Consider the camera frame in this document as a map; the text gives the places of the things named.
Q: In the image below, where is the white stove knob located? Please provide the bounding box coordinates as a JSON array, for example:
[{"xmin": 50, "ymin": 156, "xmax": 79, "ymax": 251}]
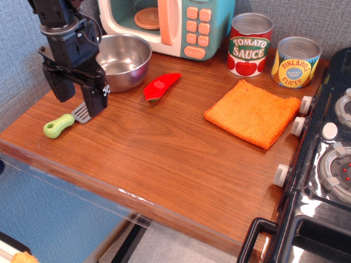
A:
[
  {"xmin": 273, "ymin": 164, "xmax": 290, "ymax": 187},
  {"xmin": 299, "ymin": 96, "xmax": 313, "ymax": 115},
  {"xmin": 291, "ymin": 117, "xmax": 305, "ymax": 137}
]

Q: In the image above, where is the orange plate in microwave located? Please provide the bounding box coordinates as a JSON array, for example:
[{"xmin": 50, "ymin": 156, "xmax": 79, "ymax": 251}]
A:
[{"xmin": 134, "ymin": 7, "xmax": 160, "ymax": 30}]

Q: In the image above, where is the white stove knob top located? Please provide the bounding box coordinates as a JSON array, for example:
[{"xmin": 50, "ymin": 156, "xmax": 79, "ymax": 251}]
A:
[{"xmin": 299, "ymin": 96, "xmax": 313, "ymax": 115}]

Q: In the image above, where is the toy microwave oven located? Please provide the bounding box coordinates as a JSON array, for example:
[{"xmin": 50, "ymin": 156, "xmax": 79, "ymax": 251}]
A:
[{"xmin": 98, "ymin": 1, "xmax": 235, "ymax": 61}]

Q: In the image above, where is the stainless steel bowl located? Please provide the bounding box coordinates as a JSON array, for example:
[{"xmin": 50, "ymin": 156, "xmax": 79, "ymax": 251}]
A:
[{"xmin": 97, "ymin": 34, "xmax": 152, "ymax": 93}]

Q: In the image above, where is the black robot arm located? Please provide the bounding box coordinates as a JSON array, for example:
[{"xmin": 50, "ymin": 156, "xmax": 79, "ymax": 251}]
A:
[{"xmin": 29, "ymin": 1, "xmax": 110, "ymax": 117}]

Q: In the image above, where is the white stove knob bottom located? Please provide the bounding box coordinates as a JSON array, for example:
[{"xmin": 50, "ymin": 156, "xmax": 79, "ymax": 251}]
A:
[{"xmin": 273, "ymin": 164, "xmax": 290, "ymax": 187}]

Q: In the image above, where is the pineapple slices can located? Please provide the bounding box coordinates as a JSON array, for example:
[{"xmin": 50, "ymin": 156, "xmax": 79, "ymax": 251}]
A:
[{"xmin": 271, "ymin": 36, "xmax": 322, "ymax": 88}]

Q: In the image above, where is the black toy stove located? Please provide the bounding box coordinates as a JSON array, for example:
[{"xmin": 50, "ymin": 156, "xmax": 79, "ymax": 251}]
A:
[{"xmin": 237, "ymin": 48, "xmax": 350, "ymax": 262}]

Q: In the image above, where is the orange cloth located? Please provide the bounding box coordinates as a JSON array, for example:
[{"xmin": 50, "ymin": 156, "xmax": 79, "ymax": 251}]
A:
[{"xmin": 204, "ymin": 80, "xmax": 301, "ymax": 150}]

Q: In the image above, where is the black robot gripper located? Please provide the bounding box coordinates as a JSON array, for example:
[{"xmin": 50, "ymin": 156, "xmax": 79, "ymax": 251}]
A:
[{"xmin": 39, "ymin": 16, "xmax": 110, "ymax": 117}]

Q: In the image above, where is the white stove knob middle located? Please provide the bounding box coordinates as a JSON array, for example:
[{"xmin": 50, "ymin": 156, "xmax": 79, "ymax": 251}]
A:
[{"xmin": 291, "ymin": 117, "xmax": 305, "ymax": 137}]

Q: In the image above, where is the tomato sauce can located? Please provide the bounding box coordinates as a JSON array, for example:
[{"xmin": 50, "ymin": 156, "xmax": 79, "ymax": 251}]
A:
[{"xmin": 227, "ymin": 13, "xmax": 274, "ymax": 77}]

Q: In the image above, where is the green handled toy spatula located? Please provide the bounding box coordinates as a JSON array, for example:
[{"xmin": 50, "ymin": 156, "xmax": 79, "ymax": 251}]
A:
[{"xmin": 43, "ymin": 102, "xmax": 91, "ymax": 139}]

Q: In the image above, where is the red toy chili pepper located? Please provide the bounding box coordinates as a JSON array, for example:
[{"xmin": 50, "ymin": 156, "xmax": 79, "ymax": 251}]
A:
[{"xmin": 143, "ymin": 73, "xmax": 182, "ymax": 101}]

